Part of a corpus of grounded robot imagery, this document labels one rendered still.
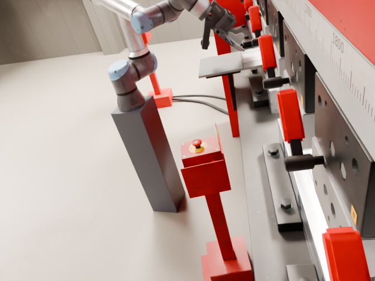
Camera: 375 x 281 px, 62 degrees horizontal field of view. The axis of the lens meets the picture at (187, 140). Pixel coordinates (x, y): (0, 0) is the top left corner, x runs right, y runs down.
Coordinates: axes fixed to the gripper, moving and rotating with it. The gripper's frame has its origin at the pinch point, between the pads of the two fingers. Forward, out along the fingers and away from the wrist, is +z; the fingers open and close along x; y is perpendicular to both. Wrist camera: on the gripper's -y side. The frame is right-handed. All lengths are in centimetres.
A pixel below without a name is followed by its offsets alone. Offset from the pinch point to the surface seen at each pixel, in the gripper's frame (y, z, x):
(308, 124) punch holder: 17, -10, -85
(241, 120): -13.8, 10.9, -26.1
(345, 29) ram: 28, -24, -98
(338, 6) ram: 29, -25, -96
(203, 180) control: -35, 11, -40
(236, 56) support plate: -4.7, 2.3, 3.6
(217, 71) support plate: -10.6, -2.7, -8.0
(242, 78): -11.8, 12.7, 7.8
